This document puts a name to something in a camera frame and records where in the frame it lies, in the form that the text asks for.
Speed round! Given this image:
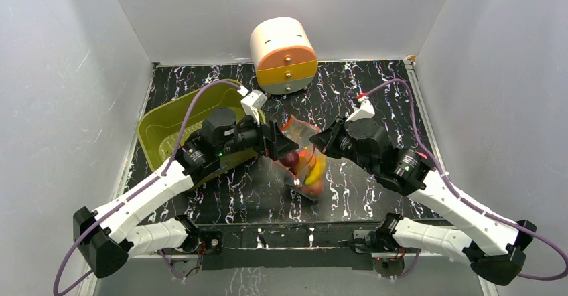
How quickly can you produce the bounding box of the clear zip bag orange zipper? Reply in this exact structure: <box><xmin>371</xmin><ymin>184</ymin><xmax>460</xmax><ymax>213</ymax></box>
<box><xmin>277</xmin><ymin>115</ymin><xmax>327</xmax><ymax>201</ymax></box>

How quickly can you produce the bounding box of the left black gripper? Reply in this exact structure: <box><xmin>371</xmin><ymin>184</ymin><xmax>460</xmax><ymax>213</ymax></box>
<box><xmin>218</xmin><ymin>108</ymin><xmax>298</xmax><ymax>161</ymax></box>

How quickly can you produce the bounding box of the dark red toy fruit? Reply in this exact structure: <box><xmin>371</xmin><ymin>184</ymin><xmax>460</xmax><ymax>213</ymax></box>
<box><xmin>279</xmin><ymin>151</ymin><xmax>300</xmax><ymax>168</ymax></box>

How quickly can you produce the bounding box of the yellow toy banana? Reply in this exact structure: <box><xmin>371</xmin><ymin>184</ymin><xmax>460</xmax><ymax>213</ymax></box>
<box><xmin>304</xmin><ymin>155</ymin><xmax>327</xmax><ymax>186</ymax></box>

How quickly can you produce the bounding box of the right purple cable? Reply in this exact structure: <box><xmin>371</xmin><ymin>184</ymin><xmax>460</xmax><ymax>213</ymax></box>
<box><xmin>357</xmin><ymin>78</ymin><xmax>568</xmax><ymax>281</ymax></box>

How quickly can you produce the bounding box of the white cylindrical drawer cabinet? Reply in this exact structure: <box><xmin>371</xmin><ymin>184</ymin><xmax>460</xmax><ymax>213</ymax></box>
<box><xmin>249</xmin><ymin>17</ymin><xmax>318</xmax><ymax>95</ymax></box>

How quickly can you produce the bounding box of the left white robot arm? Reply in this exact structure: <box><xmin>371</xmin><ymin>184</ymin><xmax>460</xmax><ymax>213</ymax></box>
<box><xmin>72</xmin><ymin>108</ymin><xmax>299</xmax><ymax>278</ymax></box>

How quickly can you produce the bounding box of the aluminium frame rail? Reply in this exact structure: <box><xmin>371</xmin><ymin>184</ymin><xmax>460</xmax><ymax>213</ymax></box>
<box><xmin>84</xmin><ymin>225</ymin><xmax>500</xmax><ymax>296</ymax></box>

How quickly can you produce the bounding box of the purple cable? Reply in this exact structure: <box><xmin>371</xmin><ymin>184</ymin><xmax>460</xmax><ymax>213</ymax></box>
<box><xmin>52</xmin><ymin>79</ymin><xmax>245</xmax><ymax>296</ymax></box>
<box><xmin>357</xmin><ymin>78</ymin><xmax>568</xmax><ymax>281</ymax></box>

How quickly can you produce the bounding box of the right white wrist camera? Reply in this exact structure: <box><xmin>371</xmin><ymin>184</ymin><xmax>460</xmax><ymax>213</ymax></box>
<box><xmin>346</xmin><ymin>92</ymin><xmax>375</xmax><ymax>122</ymax></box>

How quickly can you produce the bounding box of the olive green plastic basket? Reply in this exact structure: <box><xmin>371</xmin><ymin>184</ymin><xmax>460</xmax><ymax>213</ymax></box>
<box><xmin>130</xmin><ymin>80</ymin><xmax>245</xmax><ymax>190</ymax></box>

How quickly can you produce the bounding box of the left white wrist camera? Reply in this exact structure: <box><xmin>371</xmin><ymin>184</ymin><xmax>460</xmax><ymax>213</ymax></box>
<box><xmin>238</xmin><ymin>86</ymin><xmax>267</xmax><ymax>125</ymax></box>

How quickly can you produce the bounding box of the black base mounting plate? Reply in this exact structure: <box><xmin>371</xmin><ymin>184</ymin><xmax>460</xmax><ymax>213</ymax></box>
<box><xmin>199</xmin><ymin>221</ymin><xmax>394</xmax><ymax>270</ymax></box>

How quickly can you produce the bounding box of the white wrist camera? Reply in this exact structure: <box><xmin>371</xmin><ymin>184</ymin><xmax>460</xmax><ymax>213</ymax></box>
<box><xmin>346</xmin><ymin>92</ymin><xmax>375</xmax><ymax>122</ymax></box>
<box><xmin>238</xmin><ymin>86</ymin><xmax>267</xmax><ymax>125</ymax></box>

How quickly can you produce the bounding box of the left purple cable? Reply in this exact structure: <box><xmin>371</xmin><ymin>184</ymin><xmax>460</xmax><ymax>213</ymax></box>
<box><xmin>52</xmin><ymin>79</ymin><xmax>245</xmax><ymax>296</ymax></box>

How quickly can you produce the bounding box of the orange peach toy fruit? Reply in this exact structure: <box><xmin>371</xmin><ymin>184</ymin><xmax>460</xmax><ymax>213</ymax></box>
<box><xmin>293</xmin><ymin>151</ymin><xmax>313</xmax><ymax>177</ymax></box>

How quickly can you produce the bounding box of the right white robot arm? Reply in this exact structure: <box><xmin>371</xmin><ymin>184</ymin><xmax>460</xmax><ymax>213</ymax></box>
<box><xmin>309</xmin><ymin>118</ymin><xmax>537</xmax><ymax>286</ymax></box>

